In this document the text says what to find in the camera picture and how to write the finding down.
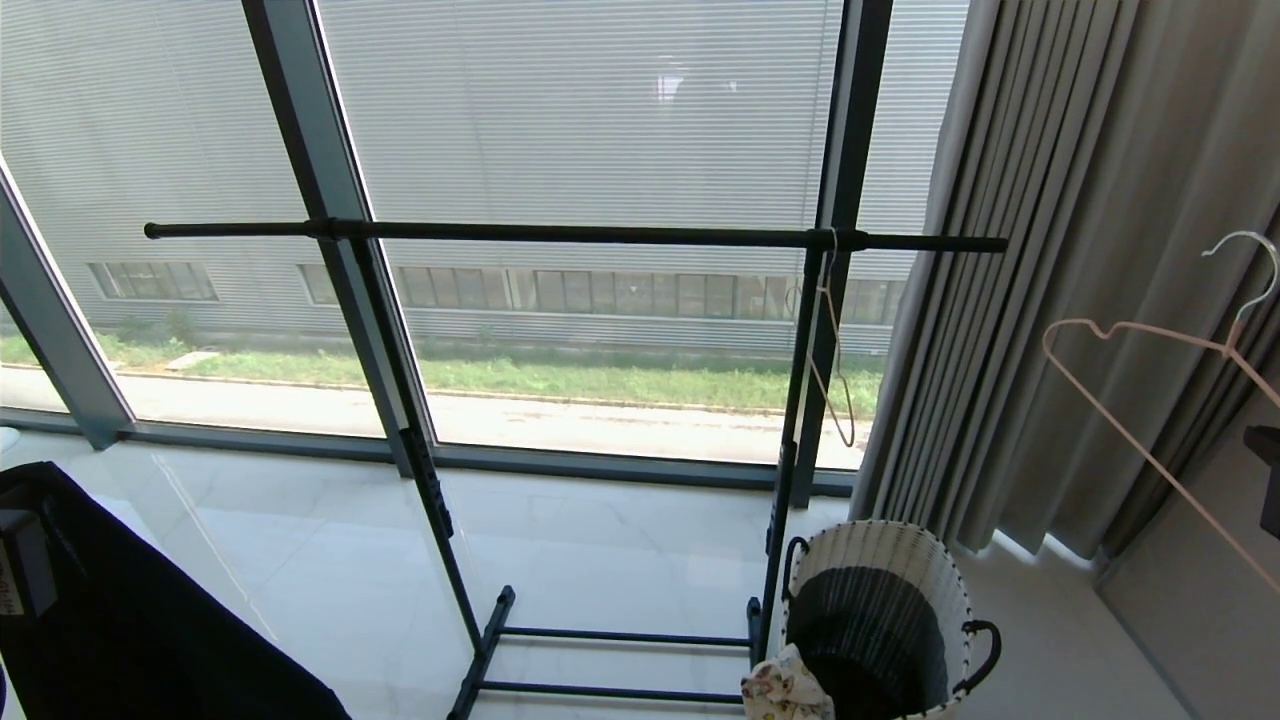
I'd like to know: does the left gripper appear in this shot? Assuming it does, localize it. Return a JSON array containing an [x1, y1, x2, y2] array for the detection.
[[0, 510, 61, 619]]

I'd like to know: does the black garment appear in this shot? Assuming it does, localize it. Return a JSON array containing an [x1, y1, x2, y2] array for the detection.
[[0, 460, 351, 720]]

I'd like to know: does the pink clothes hanger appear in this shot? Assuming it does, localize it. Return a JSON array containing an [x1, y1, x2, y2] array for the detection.
[[1042, 230, 1280, 596], [783, 232, 858, 449]]

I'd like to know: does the black clothes rack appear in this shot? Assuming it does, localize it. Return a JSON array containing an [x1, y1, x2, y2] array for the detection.
[[143, 218, 1009, 720]]

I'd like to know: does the white laundry basket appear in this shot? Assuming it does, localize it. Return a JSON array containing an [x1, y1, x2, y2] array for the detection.
[[780, 520, 1003, 720]]

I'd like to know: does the cream printed garment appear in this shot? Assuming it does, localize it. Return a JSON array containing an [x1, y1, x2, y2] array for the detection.
[[740, 643, 836, 720]]

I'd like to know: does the beige curtain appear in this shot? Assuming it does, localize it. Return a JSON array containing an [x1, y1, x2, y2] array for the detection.
[[850, 0, 1280, 561]]

